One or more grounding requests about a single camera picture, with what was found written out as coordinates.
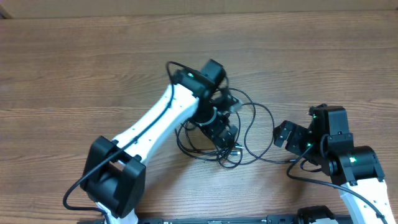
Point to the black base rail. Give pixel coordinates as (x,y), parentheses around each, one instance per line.
(309,215)

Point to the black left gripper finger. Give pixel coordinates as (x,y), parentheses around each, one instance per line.
(224,140)
(231,131)

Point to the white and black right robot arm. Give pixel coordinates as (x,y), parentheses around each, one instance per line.
(355,171)

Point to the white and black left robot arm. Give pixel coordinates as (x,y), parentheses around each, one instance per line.
(115,171)

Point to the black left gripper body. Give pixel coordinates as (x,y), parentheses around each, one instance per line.
(209,127)

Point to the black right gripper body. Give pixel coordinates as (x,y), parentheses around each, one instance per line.
(298,141)

